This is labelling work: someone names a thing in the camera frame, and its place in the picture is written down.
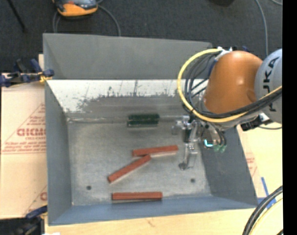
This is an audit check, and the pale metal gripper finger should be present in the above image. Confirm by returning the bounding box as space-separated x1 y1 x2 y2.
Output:
178 143 191 170
188 144 198 168

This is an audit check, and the brown cardboard board, red print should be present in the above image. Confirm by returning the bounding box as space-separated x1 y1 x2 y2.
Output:
0 53 264 220

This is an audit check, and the grey metal bin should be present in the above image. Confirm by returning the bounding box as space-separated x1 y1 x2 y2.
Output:
42 33 259 226

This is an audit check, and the black cylinder on white bracket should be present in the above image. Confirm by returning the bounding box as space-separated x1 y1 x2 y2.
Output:
240 113 271 132

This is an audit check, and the dark green flat block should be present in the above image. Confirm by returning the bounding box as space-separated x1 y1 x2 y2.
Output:
126 113 161 128

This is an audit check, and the red-brown flat block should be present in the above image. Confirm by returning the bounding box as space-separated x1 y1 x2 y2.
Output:
111 191 163 203
107 154 152 184
132 144 179 158

